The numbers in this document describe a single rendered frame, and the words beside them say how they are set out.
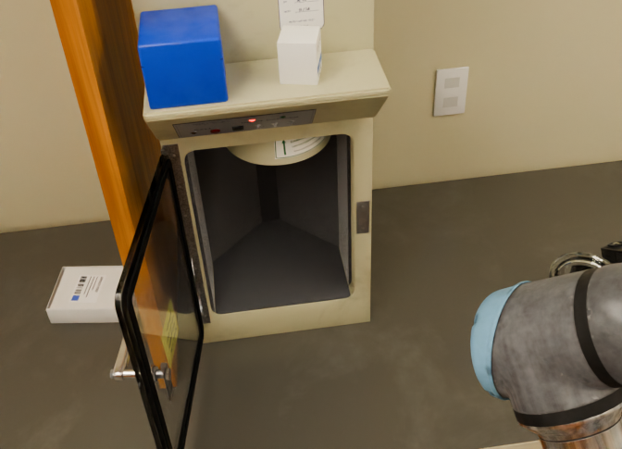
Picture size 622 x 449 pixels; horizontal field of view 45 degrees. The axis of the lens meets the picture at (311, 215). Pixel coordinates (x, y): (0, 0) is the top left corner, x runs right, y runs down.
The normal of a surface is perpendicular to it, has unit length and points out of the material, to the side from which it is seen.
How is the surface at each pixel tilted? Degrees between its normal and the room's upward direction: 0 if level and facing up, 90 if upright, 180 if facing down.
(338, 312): 90
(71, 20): 90
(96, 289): 0
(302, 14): 90
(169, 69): 90
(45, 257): 0
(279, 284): 0
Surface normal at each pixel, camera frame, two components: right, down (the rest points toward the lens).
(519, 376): -0.77, 0.29
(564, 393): -0.25, 0.07
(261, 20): 0.14, 0.63
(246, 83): -0.04, -0.77
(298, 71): -0.11, 0.64
